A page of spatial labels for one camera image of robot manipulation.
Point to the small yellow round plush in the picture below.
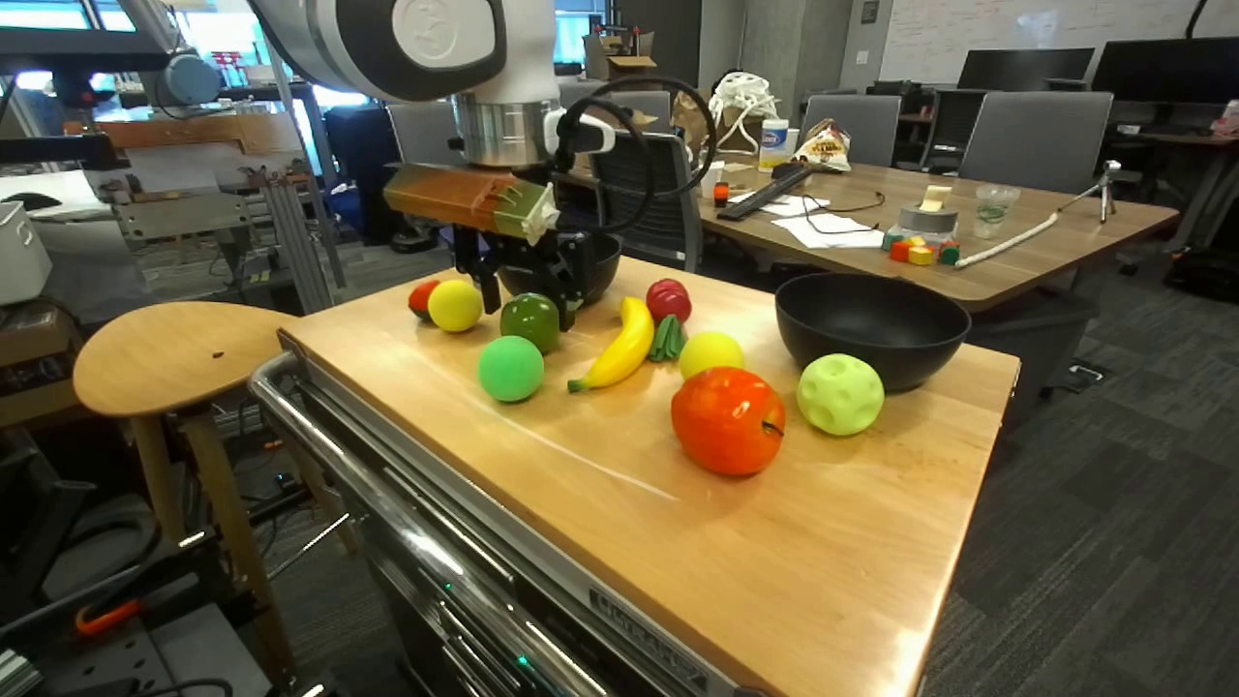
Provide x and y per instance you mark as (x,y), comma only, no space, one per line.
(710,351)

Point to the clear plastic cup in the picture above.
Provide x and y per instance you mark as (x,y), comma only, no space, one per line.
(993,205)

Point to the near black bowl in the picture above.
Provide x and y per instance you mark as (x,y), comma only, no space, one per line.
(564,262)

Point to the round wooden stool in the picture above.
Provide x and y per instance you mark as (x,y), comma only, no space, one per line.
(176,361)

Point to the mesh back office chair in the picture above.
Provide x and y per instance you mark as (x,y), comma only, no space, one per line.
(649,205)

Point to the white papers on table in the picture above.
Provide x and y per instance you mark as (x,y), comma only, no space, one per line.
(825,229)

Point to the yellow banana plush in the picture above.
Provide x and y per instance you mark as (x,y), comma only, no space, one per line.
(624,351)

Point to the yellow lemon plush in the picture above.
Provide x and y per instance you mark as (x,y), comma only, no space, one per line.
(454,304)

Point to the bright green ball plush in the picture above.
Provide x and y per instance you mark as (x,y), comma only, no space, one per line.
(514,369)

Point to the large red orange apple plush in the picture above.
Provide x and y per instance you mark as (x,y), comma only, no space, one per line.
(731,422)

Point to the black bowl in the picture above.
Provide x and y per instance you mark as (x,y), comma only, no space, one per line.
(896,326)
(564,262)

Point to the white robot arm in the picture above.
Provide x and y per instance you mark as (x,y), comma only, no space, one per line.
(492,69)

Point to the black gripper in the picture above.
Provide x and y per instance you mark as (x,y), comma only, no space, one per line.
(479,256)

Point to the metal tool cart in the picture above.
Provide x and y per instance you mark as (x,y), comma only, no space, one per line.
(491,606)

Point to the dark green pear plush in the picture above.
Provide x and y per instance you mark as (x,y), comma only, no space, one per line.
(537,320)

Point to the large wooden office table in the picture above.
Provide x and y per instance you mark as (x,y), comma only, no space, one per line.
(1044,237)

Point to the pale green round plush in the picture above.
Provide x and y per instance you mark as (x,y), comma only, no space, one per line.
(843,392)

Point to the far black bowl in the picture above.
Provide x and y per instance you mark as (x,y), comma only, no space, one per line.
(896,326)

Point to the small red strawberry plush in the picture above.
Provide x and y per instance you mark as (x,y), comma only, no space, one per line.
(421,300)

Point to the red strawberry with green leaves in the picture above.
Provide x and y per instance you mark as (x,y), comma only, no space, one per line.
(671,309)

